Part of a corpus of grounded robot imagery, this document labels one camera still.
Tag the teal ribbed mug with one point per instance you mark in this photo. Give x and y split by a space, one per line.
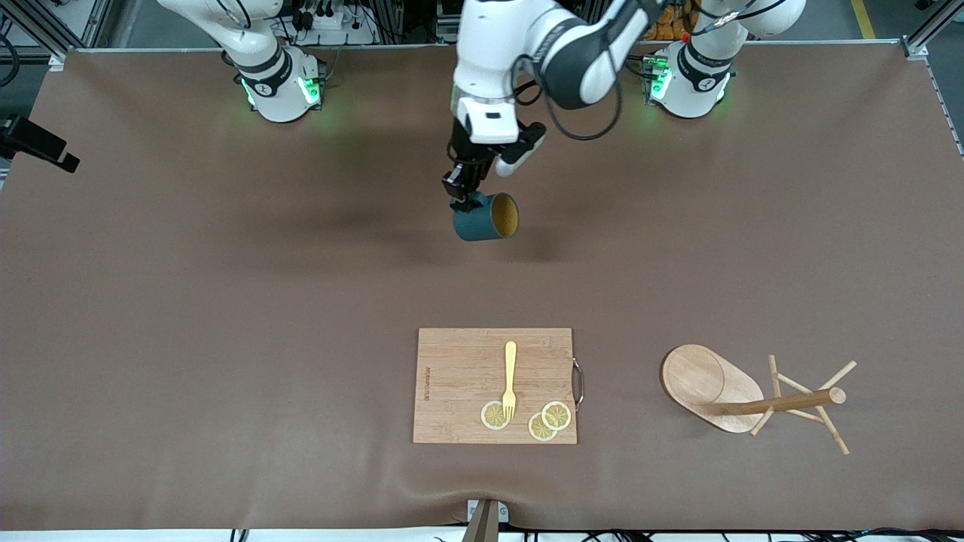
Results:
474 226

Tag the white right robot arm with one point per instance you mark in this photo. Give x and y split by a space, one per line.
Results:
263 68

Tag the brown table mat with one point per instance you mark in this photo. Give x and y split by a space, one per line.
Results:
226 301

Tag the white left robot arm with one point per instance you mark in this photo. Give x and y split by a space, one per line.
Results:
497 45

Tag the wooden cutting board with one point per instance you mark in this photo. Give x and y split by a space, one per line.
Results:
459 376

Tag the aluminium cage frame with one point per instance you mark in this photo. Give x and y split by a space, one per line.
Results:
56 60

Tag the yellow plastic fork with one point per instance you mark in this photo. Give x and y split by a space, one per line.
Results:
510 369

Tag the orange snack bag pile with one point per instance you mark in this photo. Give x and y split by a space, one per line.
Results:
674 26

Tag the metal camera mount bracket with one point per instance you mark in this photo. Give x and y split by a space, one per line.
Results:
482 523

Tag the wooden mug tree rack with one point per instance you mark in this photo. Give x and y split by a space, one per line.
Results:
697 380

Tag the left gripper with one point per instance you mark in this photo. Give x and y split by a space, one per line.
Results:
465 161

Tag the white power strip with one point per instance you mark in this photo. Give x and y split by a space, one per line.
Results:
331 22

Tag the lemon slice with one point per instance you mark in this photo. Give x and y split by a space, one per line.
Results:
559 414
491 416
539 430

